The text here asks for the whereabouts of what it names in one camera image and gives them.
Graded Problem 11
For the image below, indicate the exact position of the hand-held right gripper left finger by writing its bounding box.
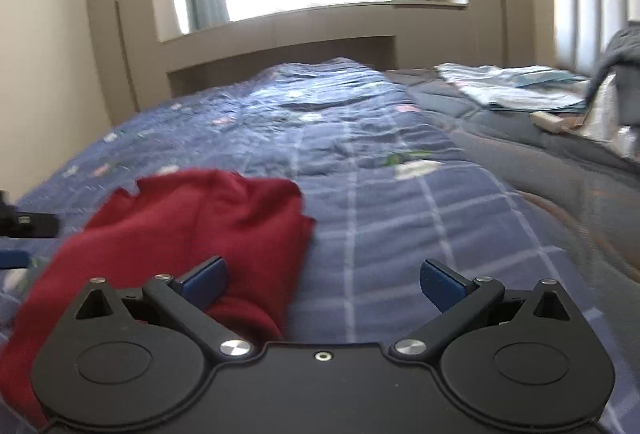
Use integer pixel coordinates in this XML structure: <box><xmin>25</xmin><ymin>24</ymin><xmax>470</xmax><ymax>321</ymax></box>
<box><xmin>75</xmin><ymin>256</ymin><xmax>252</xmax><ymax>361</ymax></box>

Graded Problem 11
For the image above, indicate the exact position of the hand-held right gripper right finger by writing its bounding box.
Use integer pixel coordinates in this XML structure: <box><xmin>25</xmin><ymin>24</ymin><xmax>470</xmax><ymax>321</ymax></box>
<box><xmin>389</xmin><ymin>258</ymin><xmax>572</xmax><ymax>360</ymax></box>

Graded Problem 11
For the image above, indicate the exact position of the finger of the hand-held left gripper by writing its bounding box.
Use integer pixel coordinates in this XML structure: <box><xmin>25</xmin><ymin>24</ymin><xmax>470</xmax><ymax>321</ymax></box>
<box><xmin>0</xmin><ymin>249</ymin><xmax>32</xmax><ymax>271</ymax></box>
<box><xmin>0</xmin><ymin>189</ymin><xmax>62</xmax><ymax>239</ymax></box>

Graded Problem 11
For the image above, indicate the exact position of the red knit garment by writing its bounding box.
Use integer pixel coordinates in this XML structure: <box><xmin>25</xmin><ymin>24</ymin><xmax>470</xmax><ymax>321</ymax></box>
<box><xmin>0</xmin><ymin>168</ymin><xmax>317</xmax><ymax>431</ymax></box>

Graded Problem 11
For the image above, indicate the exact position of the grey clothes pile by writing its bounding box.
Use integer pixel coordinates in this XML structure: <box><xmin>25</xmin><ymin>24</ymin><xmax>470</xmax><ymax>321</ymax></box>
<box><xmin>581</xmin><ymin>26</ymin><xmax>640</xmax><ymax>161</ymax></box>

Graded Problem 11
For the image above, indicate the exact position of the blue checked quilt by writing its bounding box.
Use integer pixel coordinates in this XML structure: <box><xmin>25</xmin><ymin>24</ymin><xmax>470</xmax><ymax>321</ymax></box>
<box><xmin>0</xmin><ymin>58</ymin><xmax>640</xmax><ymax>434</ymax></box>

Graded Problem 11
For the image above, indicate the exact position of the dark grey quilted bedspread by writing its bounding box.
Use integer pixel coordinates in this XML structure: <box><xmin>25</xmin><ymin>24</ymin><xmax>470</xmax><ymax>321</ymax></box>
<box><xmin>384</xmin><ymin>66</ymin><xmax>640</xmax><ymax>285</ymax></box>

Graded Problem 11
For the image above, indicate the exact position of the small white box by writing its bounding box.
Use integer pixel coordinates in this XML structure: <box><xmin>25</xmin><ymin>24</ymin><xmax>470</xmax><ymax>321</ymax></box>
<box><xmin>529</xmin><ymin>111</ymin><xmax>569</xmax><ymax>134</ymax></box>

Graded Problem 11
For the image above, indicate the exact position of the light blue patterned cloth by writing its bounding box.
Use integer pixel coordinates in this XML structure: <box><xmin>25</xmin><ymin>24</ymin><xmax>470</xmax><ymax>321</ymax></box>
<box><xmin>434</xmin><ymin>62</ymin><xmax>592</xmax><ymax>113</ymax></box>

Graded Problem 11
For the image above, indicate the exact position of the beige window seat cabinet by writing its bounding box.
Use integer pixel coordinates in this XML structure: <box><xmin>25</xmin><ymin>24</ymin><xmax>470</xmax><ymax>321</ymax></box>
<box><xmin>154</xmin><ymin>0</ymin><xmax>472</xmax><ymax>98</ymax></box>

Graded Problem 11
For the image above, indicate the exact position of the grey padded headboard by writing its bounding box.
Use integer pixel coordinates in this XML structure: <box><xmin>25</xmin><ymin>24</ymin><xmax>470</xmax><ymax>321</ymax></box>
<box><xmin>552</xmin><ymin>0</ymin><xmax>640</xmax><ymax>75</ymax></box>

